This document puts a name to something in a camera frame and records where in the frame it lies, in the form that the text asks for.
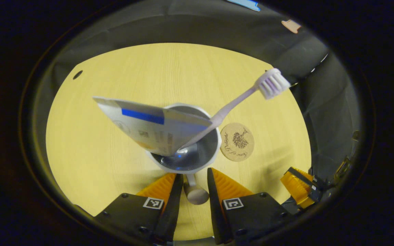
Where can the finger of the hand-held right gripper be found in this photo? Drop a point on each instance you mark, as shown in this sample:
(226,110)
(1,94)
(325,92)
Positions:
(296,191)
(303,175)

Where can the white cup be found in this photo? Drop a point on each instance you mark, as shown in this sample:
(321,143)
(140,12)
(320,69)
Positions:
(200,153)

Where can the white toothbrush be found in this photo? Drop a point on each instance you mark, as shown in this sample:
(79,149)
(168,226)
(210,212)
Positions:
(238,99)

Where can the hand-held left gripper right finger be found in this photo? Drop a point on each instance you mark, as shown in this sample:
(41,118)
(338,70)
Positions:
(215,212)

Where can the wooden desktop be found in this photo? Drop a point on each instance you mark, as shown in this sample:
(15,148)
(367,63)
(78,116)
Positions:
(97,164)

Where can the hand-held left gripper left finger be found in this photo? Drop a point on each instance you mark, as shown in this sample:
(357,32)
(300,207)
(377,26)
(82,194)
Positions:
(173,212)

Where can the round cork coaster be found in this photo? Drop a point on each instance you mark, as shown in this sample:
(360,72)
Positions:
(237,141)

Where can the white toothpaste tube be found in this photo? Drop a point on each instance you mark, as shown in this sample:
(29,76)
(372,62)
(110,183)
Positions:
(149,126)

